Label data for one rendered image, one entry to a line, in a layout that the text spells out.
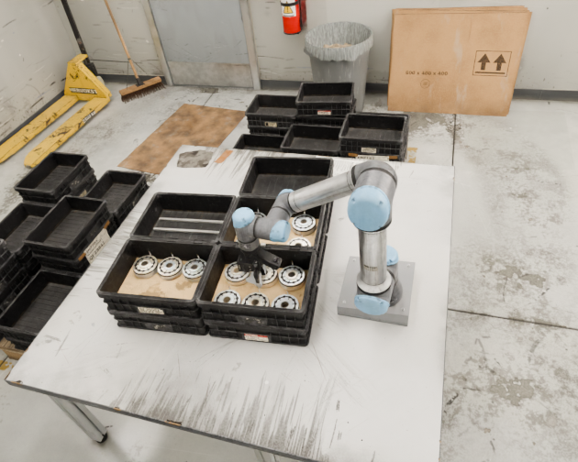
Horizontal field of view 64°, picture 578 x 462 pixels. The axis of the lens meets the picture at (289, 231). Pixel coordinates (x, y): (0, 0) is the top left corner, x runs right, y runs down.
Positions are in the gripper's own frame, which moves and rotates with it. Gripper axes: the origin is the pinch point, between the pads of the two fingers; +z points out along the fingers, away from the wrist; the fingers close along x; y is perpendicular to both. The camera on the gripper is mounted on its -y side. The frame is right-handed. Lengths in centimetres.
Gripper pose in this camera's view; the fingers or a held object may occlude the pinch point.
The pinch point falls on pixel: (262, 280)
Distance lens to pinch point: 180.6
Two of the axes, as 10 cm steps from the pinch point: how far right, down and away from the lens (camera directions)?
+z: 1.0, 7.2, 6.9
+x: -2.3, 6.9, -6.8
